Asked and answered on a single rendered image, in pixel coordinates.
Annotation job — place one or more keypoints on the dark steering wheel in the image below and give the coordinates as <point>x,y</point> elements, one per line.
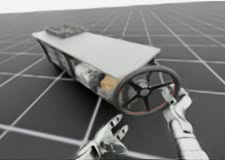
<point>144,92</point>

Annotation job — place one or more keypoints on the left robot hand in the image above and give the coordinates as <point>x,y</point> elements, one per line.
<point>109,140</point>

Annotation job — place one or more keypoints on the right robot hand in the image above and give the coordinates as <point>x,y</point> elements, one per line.
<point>178,108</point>

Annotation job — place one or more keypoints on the grey cart with brown box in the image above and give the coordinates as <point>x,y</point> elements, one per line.
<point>104,51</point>

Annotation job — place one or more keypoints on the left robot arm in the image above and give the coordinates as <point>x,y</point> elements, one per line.
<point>87,152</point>

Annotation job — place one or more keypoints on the grey mesh tray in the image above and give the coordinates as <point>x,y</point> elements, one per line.
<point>65,30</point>

